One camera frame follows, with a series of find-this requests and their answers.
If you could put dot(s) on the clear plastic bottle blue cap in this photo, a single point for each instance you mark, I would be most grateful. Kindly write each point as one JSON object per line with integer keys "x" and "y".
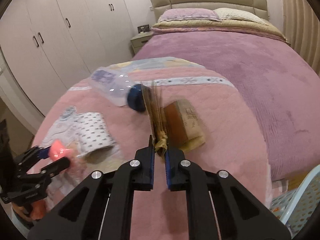
{"x": 112, "y": 85}

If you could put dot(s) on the white wardrobe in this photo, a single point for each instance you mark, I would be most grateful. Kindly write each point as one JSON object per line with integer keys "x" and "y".
{"x": 75, "y": 30}

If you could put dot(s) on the beige nightstand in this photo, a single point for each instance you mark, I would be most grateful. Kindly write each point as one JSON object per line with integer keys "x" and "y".
{"x": 138, "y": 42}

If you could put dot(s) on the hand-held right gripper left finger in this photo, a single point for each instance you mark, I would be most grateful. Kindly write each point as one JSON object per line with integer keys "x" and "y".
{"x": 152, "y": 160}

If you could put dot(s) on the light blue plastic basket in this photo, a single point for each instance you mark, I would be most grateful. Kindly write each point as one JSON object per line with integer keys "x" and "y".
{"x": 300, "y": 200}

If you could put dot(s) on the white patterned paper roll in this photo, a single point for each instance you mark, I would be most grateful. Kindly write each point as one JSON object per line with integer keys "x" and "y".
{"x": 92, "y": 130}

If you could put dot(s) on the brown cardboard piece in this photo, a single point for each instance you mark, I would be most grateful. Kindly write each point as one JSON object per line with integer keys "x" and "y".
{"x": 156, "y": 115}

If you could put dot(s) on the brown paper bag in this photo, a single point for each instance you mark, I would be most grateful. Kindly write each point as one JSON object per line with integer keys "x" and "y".
{"x": 190, "y": 120}

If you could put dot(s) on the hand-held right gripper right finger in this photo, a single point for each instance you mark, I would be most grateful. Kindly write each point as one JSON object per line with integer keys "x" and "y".
{"x": 168, "y": 170}

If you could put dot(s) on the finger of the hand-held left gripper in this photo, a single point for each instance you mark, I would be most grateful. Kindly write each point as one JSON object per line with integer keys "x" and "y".
{"x": 43, "y": 152}
{"x": 58, "y": 164}

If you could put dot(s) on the pink plastic wrapper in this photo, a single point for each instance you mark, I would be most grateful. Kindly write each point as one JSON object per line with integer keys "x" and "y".
{"x": 58, "y": 151}

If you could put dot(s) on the small dark picture frame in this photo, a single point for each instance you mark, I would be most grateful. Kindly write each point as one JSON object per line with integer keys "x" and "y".
{"x": 143, "y": 28}

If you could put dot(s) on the pink pillow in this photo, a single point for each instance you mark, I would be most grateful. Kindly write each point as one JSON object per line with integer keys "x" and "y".
{"x": 187, "y": 14}

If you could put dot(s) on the person's left hand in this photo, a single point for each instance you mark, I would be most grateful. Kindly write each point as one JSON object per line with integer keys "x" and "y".
{"x": 37, "y": 211}

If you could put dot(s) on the beige curtain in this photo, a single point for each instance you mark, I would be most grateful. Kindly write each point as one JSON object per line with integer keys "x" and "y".
{"x": 300, "y": 30}

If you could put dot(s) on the beige folded quilt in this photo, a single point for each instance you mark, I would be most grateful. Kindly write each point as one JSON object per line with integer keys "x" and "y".
{"x": 225, "y": 26}

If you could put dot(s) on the purple bedspread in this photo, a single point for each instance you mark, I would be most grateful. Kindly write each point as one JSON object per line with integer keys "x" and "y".
{"x": 250, "y": 67}

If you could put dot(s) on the white floral pillow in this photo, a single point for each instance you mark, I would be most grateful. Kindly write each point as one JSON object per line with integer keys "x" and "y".
{"x": 237, "y": 13}

